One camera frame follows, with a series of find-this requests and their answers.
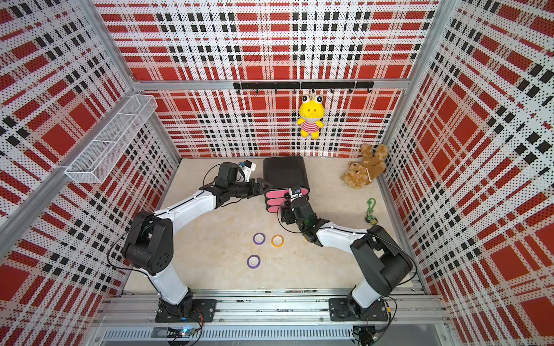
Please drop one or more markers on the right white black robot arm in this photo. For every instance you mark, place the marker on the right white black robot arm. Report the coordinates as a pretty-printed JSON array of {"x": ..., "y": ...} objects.
[{"x": 383, "y": 263}]

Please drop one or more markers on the black pink drawer cabinet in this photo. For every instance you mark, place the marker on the black pink drawer cabinet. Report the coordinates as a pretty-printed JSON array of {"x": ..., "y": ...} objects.
[{"x": 283, "y": 173}]

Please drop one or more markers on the purple tape roll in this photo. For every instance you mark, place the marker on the purple tape roll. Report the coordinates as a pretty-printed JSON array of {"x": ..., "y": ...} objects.
[
  {"x": 254, "y": 262},
  {"x": 259, "y": 238}
]

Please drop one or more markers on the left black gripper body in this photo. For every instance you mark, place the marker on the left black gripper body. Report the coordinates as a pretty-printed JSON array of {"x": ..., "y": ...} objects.
[{"x": 242, "y": 189}]

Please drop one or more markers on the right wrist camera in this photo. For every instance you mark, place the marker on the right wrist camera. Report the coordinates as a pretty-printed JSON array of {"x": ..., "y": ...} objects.
[{"x": 295, "y": 192}]

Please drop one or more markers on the aluminium front rail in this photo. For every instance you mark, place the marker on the aluminium front rail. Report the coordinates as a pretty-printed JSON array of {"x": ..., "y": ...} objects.
[{"x": 275, "y": 317}]

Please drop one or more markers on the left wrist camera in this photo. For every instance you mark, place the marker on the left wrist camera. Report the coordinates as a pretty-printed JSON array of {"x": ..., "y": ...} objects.
[{"x": 247, "y": 168}]

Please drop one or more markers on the black hook rail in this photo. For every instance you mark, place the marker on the black hook rail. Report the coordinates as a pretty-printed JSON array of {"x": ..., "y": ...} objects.
[{"x": 258, "y": 86}]

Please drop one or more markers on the green keychain toy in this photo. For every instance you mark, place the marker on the green keychain toy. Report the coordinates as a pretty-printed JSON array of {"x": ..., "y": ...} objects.
[{"x": 369, "y": 216}]

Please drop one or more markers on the purple tape roll upper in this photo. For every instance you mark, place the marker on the purple tape roll upper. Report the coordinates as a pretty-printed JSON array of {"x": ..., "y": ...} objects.
[{"x": 259, "y": 238}]

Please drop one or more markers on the orange tape roll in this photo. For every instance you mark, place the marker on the orange tape roll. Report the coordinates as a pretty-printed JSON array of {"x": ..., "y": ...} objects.
[{"x": 277, "y": 241}]

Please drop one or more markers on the yellow frog plush toy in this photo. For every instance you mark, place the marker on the yellow frog plush toy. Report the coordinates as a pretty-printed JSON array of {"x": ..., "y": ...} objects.
[{"x": 311, "y": 113}]

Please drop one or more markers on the brown teddy bear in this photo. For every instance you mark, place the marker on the brown teddy bear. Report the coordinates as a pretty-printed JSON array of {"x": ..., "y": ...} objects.
[{"x": 368, "y": 168}]

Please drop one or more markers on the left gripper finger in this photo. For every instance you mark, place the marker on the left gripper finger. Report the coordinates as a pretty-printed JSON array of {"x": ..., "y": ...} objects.
[
  {"x": 261, "y": 184},
  {"x": 262, "y": 193}
]

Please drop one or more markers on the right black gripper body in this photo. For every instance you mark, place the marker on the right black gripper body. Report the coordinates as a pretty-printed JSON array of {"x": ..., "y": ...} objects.
[{"x": 288, "y": 213}]

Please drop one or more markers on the purple tape roll lower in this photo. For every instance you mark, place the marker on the purple tape roll lower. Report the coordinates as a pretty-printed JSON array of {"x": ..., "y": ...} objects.
[{"x": 254, "y": 262}]

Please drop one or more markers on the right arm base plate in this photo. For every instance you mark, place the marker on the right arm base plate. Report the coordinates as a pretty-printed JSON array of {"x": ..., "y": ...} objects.
[{"x": 343, "y": 309}]

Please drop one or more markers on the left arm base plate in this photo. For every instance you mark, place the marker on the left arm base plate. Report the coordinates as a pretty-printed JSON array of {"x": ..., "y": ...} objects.
[{"x": 189, "y": 310}]

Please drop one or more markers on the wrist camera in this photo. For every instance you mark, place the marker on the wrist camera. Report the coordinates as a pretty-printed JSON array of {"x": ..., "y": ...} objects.
[
  {"x": 247, "y": 168},
  {"x": 295, "y": 192}
]

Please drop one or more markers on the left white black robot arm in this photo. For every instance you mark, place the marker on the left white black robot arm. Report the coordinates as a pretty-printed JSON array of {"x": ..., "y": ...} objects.
[{"x": 150, "y": 242}]

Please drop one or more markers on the white wire mesh shelf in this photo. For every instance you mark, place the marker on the white wire mesh shelf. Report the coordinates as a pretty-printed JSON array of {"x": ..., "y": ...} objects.
[{"x": 99, "y": 157}]

